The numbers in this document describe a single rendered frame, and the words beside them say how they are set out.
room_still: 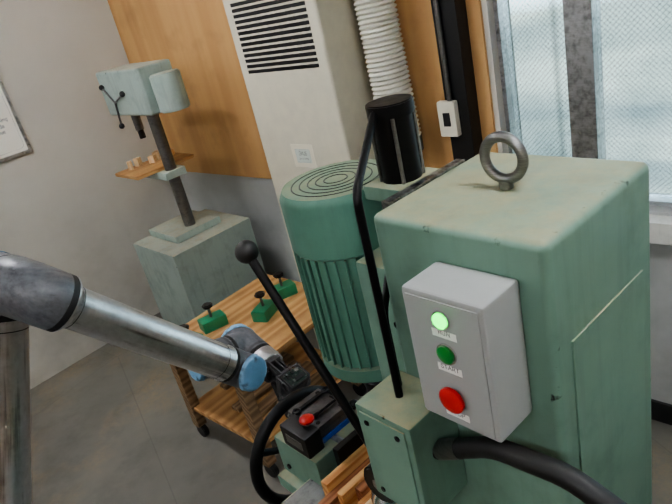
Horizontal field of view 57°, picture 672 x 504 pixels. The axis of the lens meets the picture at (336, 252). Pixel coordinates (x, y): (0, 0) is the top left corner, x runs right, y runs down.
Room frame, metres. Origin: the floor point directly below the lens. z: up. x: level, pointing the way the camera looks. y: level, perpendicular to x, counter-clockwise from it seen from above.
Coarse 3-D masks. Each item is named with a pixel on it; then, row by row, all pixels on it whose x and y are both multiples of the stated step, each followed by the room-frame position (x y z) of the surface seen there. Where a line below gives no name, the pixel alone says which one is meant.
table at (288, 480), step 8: (280, 472) 1.00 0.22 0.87; (288, 472) 0.99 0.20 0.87; (280, 480) 0.99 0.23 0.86; (288, 480) 0.97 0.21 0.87; (296, 480) 0.97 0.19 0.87; (288, 488) 0.97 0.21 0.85; (296, 488) 0.94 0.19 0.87; (304, 488) 0.91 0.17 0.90; (312, 488) 0.90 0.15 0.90; (320, 488) 0.90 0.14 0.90; (296, 496) 0.89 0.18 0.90; (304, 496) 0.89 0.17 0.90; (312, 496) 0.88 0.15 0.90; (320, 496) 0.88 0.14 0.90
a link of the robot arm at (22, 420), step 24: (0, 336) 1.08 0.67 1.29; (24, 336) 1.11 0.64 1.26; (0, 360) 1.06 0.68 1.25; (24, 360) 1.10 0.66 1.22; (0, 384) 1.05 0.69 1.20; (24, 384) 1.08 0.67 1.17; (0, 408) 1.03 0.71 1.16; (24, 408) 1.06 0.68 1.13; (0, 432) 1.02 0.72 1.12; (24, 432) 1.05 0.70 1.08; (0, 456) 1.00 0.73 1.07; (24, 456) 1.03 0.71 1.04; (0, 480) 0.99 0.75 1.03; (24, 480) 1.01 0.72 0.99
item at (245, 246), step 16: (240, 256) 0.81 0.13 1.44; (256, 256) 0.82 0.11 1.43; (256, 272) 0.81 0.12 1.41; (272, 288) 0.80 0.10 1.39; (288, 320) 0.77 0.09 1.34; (304, 336) 0.76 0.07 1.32; (320, 368) 0.74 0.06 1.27; (336, 384) 0.73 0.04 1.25; (336, 400) 0.72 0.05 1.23; (352, 416) 0.70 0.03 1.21; (368, 464) 0.67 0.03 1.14; (368, 480) 0.67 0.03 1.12; (384, 496) 0.64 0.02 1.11
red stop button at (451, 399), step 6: (444, 390) 0.50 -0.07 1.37; (450, 390) 0.50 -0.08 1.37; (444, 396) 0.50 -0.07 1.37; (450, 396) 0.50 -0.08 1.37; (456, 396) 0.49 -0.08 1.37; (444, 402) 0.50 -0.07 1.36; (450, 402) 0.50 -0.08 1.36; (456, 402) 0.49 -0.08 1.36; (462, 402) 0.49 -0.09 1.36; (450, 408) 0.50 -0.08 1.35; (456, 408) 0.49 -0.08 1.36; (462, 408) 0.49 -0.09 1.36
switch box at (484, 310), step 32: (416, 288) 0.53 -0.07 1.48; (448, 288) 0.52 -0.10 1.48; (480, 288) 0.50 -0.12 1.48; (512, 288) 0.49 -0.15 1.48; (416, 320) 0.53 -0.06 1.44; (480, 320) 0.47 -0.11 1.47; (512, 320) 0.49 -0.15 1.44; (416, 352) 0.54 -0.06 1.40; (480, 352) 0.47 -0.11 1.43; (512, 352) 0.49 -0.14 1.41; (448, 384) 0.51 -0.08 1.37; (480, 384) 0.48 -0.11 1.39; (512, 384) 0.48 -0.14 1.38; (448, 416) 0.52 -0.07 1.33; (480, 416) 0.48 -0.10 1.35; (512, 416) 0.48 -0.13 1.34
